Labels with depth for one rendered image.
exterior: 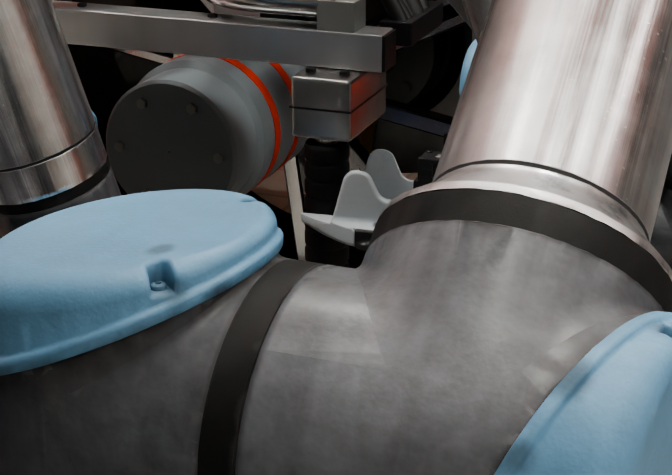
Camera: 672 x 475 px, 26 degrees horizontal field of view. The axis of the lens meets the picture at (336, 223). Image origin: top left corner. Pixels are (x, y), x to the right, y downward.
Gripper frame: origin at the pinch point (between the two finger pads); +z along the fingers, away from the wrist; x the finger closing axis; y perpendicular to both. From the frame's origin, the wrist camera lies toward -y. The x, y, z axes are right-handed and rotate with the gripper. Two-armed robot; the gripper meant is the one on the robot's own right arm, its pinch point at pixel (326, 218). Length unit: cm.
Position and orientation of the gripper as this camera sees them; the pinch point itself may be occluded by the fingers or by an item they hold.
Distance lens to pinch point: 116.9
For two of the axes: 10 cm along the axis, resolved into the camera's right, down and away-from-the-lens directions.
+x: -3.5, 3.3, -8.8
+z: -9.4, -1.2, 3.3
